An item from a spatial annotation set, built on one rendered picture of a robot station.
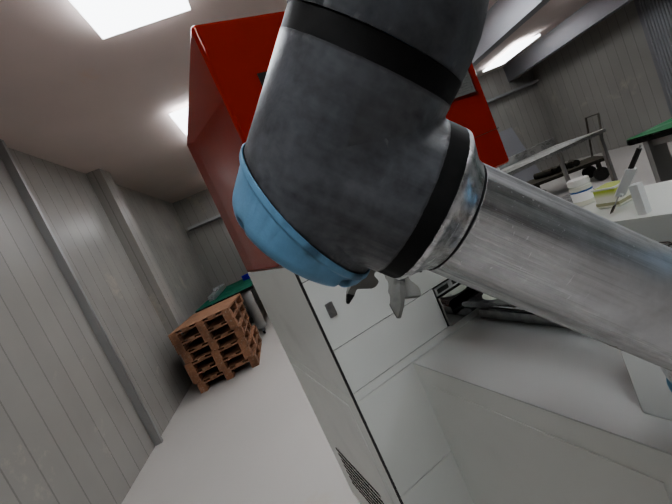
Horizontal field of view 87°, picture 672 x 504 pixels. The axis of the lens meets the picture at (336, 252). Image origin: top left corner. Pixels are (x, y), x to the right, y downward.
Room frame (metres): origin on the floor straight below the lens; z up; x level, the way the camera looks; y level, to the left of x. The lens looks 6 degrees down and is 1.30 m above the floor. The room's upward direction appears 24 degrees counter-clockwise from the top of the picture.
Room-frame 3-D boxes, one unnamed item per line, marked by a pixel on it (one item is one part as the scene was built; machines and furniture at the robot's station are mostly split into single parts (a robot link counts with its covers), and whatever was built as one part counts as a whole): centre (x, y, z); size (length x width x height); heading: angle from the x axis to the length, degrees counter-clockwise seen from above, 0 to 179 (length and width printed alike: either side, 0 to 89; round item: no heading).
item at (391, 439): (1.37, -0.12, 0.41); 0.82 x 0.70 x 0.82; 113
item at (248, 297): (6.68, 2.05, 0.46); 2.56 x 1.02 x 0.93; 8
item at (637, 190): (0.93, -0.79, 1.03); 0.06 x 0.04 x 0.13; 23
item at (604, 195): (1.09, -0.88, 1.00); 0.07 x 0.07 x 0.07; 14
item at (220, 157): (1.35, -0.13, 1.52); 0.81 x 0.75 x 0.60; 113
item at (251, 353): (4.63, 1.88, 0.40); 1.13 x 0.80 x 0.80; 8
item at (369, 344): (1.06, -0.26, 1.02); 0.81 x 0.03 x 0.40; 113
